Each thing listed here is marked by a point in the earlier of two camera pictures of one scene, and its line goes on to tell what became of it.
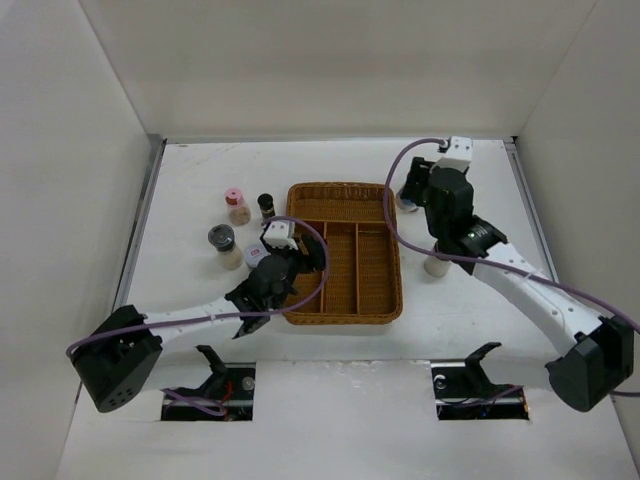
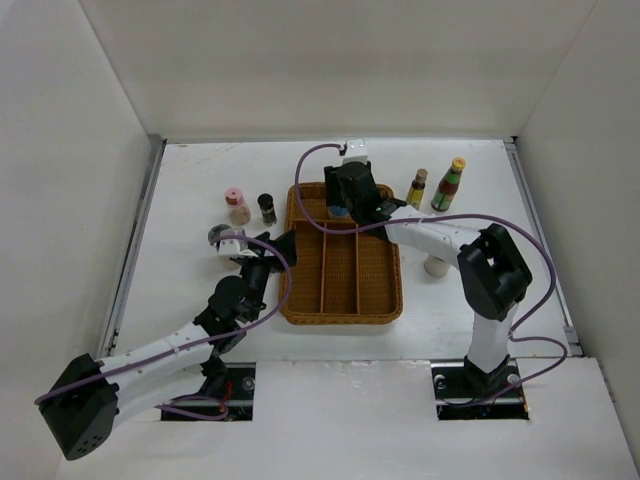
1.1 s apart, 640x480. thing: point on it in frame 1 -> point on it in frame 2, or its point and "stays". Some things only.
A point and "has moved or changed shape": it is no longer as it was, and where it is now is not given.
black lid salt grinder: x=222 y=238 stays
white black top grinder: x=436 y=266 stays
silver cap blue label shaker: x=406 y=205 has moved or changed shape
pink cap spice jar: x=239 y=213 stays
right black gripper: x=420 y=173 -> x=333 y=187
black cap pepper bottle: x=265 y=201 stays
